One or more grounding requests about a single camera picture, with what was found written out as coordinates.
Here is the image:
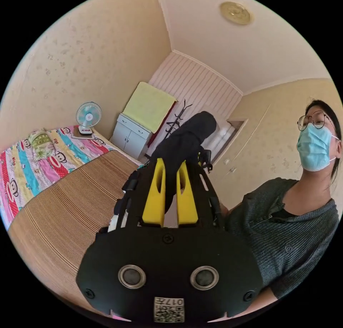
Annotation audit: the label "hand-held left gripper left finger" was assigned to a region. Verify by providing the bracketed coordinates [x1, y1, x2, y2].
[141, 158, 166, 224]

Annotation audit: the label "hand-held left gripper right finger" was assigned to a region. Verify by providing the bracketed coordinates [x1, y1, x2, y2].
[176, 160, 199, 225]

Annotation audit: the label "black pants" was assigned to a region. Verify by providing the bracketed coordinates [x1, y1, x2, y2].
[149, 111, 218, 214]

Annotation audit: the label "black coat rack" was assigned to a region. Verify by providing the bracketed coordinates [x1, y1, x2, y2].
[164, 99, 193, 140]

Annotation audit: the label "white cupboard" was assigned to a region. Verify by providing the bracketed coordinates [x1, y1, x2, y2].
[109, 113, 153, 160]

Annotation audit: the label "yellow-green cloth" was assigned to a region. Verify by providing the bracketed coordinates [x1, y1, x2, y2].
[122, 81, 178, 133]

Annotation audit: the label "bed with woven mat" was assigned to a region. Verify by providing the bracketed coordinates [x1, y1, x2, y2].
[0, 124, 146, 311]

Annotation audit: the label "small white table fan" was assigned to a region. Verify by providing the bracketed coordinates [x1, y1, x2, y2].
[71, 101, 103, 140]

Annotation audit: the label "person's body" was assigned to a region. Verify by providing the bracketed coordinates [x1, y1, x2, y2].
[222, 99, 343, 319]

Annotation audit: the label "green patterned pillow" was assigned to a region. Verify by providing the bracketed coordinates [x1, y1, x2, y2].
[28, 129, 58, 160]

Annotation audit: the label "round ceiling lamp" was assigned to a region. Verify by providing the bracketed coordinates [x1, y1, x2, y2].
[219, 1, 253, 26]

